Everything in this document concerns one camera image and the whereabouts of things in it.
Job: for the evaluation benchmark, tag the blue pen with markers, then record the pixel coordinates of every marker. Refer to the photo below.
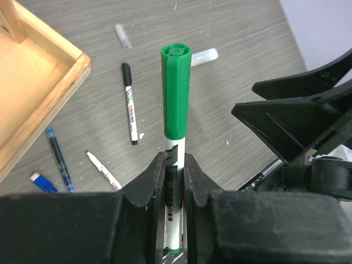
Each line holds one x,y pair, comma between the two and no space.
60,159

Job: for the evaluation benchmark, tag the grey pencil orange tip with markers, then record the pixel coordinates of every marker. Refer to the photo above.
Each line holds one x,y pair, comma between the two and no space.
205,56

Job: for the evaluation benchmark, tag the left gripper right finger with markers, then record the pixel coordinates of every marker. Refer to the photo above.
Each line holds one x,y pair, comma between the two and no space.
260,227

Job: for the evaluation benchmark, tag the long white green pen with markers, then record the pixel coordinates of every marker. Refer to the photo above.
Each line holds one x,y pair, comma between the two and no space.
175,152

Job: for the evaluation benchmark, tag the wooden clothes rack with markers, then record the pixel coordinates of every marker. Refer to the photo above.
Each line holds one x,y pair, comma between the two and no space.
40,71

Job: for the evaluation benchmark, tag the white pen green tip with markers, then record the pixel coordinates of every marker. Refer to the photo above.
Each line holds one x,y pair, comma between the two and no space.
104,171

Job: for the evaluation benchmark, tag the black pen cap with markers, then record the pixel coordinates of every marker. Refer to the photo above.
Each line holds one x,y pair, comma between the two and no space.
126,74

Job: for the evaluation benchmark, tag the blue pen cap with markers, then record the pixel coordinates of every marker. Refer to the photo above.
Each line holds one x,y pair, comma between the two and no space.
43,183

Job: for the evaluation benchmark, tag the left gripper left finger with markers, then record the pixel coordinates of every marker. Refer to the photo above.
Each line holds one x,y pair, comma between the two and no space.
126,226

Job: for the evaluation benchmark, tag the clear pen cap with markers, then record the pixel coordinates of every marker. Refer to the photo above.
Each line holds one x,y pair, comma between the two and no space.
122,35

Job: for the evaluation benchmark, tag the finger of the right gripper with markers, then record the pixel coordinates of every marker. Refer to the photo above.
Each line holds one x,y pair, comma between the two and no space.
291,127
305,84

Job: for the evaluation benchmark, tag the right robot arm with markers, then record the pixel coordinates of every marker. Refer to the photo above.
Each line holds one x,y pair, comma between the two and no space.
310,173

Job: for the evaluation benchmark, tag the dark green pen cap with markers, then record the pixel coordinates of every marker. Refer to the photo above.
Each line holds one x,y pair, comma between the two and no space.
176,67

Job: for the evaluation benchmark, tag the white pen black tip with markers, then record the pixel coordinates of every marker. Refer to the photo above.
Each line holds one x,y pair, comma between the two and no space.
131,115

